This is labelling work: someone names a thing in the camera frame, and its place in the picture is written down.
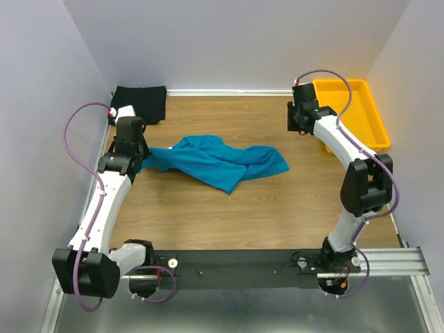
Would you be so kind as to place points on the folded black t shirt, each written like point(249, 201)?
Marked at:
point(149, 103)

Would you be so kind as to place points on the aluminium frame rail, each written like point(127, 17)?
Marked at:
point(392, 260)

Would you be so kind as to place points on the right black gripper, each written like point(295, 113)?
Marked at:
point(291, 125)

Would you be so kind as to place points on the blue t shirt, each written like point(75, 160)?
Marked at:
point(210, 160)

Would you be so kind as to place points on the yellow plastic bin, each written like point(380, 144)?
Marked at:
point(362, 117)

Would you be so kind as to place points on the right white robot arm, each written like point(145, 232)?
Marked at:
point(366, 187)

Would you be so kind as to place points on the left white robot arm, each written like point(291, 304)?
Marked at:
point(94, 233)

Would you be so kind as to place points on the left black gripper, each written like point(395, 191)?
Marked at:
point(147, 152)

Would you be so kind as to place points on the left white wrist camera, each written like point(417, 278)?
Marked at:
point(127, 111)

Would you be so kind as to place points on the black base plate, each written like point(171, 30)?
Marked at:
point(246, 269)

